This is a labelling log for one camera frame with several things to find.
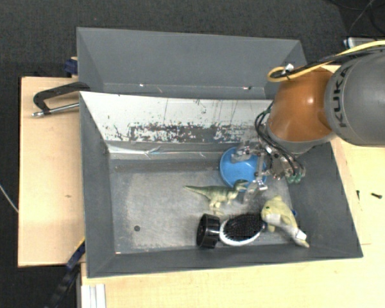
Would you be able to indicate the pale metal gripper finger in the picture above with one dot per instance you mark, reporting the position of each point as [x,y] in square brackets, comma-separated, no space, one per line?
[259,185]
[245,152]

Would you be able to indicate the blue bowl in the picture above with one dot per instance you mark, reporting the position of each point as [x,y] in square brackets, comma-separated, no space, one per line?
[235,170]

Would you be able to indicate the pale yellow plush toy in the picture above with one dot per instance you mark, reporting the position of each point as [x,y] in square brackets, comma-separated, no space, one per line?
[280,215]

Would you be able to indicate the green toy dinosaur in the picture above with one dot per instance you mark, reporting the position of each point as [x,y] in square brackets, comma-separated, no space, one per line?
[219,193]

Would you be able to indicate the black and white hairbrush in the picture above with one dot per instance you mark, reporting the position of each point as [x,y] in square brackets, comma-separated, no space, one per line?
[242,229]

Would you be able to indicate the black ribbed round cap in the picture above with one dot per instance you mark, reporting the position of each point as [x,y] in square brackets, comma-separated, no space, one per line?
[208,231]

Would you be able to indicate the grey metal bin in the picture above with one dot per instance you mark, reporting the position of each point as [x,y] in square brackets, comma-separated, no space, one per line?
[167,204]

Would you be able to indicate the small black screw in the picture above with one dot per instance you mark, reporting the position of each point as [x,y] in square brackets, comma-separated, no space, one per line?
[377,196]

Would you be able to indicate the pale brown flat board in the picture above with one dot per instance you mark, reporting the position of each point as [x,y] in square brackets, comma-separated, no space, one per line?
[48,172]

